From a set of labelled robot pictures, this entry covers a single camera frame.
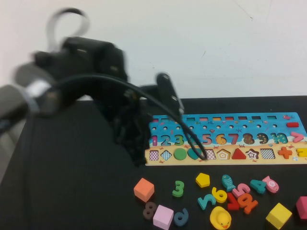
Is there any magenta cube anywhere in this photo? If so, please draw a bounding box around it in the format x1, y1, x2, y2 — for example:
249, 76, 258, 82
295, 196, 307, 220

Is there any green circle piece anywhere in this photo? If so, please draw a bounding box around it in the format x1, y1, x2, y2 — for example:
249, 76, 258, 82
173, 148, 188, 161

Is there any yellow rubber duck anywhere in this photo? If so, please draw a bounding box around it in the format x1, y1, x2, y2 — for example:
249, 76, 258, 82
209, 206, 232, 230

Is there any black camera cable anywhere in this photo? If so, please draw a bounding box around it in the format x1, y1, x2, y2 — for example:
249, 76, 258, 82
45, 73, 208, 161

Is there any red number seven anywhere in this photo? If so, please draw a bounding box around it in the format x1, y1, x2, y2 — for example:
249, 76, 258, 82
226, 192, 241, 211

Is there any pink number five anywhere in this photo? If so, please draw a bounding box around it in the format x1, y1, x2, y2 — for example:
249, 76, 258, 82
232, 183, 251, 199

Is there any grey-blue number nine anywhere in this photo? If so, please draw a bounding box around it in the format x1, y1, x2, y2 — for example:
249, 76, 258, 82
174, 207, 189, 227

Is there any colourful wooden puzzle board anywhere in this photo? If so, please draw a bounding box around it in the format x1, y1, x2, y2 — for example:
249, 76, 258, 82
145, 112, 307, 167

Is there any pink cube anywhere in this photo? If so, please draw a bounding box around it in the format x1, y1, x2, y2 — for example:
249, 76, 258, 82
153, 205, 175, 230

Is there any teal number four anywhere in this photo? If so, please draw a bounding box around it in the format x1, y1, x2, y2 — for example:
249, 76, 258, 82
249, 179, 267, 195

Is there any brown number eight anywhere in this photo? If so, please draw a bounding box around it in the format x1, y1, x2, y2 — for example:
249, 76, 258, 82
143, 201, 157, 220

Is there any yellow pentagon piece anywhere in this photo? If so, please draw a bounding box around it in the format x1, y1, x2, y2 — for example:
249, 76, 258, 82
195, 172, 211, 189

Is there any teal wooden fish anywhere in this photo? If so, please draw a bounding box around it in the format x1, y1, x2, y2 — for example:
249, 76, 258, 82
221, 174, 237, 193

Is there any red triangle piece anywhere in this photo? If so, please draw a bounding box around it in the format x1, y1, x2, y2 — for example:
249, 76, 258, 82
231, 148, 248, 161

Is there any pink wooden fish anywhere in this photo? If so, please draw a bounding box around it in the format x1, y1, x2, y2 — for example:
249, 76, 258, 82
261, 175, 280, 194

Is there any teal heart piece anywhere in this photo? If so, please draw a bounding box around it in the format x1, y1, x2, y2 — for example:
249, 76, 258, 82
187, 149, 203, 161

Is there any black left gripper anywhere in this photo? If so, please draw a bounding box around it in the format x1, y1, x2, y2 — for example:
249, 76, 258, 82
93, 80, 149, 168

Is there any yellow cube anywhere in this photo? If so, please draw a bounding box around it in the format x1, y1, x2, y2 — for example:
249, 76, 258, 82
265, 202, 293, 230

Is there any pink greater-than sign piece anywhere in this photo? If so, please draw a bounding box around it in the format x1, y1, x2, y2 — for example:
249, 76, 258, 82
291, 131, 305, 144

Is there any grey flat cable loop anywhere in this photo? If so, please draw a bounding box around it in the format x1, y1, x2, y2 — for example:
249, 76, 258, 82
46, 7, 91, 52

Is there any orange plus sign piece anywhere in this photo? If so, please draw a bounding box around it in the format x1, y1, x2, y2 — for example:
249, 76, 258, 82
278, 147, 294, 160

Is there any green number three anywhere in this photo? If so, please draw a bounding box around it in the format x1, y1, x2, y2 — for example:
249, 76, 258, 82
172, 180, 185, 198

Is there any teal number two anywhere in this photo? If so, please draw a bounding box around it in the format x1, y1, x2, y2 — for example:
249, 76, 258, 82
197, 194, 217, 211

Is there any orange cube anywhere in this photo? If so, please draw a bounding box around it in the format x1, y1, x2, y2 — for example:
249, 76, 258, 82
133, 177, 155, 203

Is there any orange number piece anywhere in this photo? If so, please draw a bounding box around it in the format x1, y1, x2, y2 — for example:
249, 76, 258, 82
237, 192, 259, 215

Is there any yellow number six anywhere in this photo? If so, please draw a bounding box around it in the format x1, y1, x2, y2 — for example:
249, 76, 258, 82
211, 187, 228, 204

